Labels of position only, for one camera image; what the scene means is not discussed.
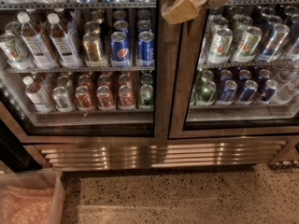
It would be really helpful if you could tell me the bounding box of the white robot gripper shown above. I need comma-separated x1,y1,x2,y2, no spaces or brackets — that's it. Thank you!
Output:
161,0,230,24

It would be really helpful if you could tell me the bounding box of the glass fridge door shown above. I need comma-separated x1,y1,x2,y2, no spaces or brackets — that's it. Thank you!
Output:
170,0,299,138
1,0,178,145

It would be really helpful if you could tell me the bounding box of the white 7up can right door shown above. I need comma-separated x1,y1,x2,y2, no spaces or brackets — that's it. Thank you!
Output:
207,28,233,63

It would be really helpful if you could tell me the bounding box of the green can right door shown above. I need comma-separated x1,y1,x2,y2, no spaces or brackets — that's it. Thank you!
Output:
196,81,217,106

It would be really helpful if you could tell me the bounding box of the green soda can left door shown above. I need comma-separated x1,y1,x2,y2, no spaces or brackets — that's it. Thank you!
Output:
139,84,153,109

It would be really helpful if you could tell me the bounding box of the steel fridge bottom grille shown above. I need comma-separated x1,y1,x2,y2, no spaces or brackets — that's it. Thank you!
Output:
25,135,298,172

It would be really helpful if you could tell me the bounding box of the blue pepsi can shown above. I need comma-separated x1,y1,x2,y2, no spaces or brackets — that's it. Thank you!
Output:
110,32,132,67
136,31,155,66

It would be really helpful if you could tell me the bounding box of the white 7up can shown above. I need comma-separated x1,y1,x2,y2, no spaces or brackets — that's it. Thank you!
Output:
231,26,263,63
0,34,35,70

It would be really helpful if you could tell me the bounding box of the front blue pepsi can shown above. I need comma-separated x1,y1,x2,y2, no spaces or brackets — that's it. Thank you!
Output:
110,32,132,67

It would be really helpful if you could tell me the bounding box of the gold soda can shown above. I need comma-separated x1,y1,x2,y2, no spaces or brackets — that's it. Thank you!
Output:
82,32,107,67

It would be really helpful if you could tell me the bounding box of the right orange soda can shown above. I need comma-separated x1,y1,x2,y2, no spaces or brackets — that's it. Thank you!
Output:
118,85,135,110

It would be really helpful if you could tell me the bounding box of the orange soda can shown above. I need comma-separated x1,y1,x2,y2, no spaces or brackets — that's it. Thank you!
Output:
96,86,115,110
75,86,94,110
118,85,135,110

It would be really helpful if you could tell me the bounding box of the middle orange soda can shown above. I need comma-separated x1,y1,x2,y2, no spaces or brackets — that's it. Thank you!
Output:
96,86,115,110

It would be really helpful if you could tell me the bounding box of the right iced tea bottle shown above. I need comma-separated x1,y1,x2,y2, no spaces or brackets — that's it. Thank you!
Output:
48,13,81,68

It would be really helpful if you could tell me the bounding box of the iced tea bottle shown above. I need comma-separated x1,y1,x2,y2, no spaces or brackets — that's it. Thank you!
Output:
17,12,58,70
48,13,81,68
23,76,53,113

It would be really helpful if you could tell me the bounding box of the left orange soda can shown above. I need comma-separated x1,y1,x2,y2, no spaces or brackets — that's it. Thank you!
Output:
75,86,94,110

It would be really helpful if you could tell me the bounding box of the left iced tea bottle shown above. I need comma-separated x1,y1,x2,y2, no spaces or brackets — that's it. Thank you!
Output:
17,12,58,70

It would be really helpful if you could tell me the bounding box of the silver soda can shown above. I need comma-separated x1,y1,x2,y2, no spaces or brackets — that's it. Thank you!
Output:
52,86,74,112

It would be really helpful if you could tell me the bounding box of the lower iced tea bottle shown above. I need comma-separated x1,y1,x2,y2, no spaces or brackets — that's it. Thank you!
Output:
23,76,53,113

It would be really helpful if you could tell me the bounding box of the left white 7up can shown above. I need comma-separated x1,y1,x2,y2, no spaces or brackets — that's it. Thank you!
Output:
0,34,35,70

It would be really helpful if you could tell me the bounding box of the clear plastic storage bin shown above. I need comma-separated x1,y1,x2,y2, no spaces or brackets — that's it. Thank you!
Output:
0,169,65,224

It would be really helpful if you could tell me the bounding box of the pink bubble wrap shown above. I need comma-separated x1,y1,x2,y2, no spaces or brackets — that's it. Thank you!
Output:
0,186,54,224

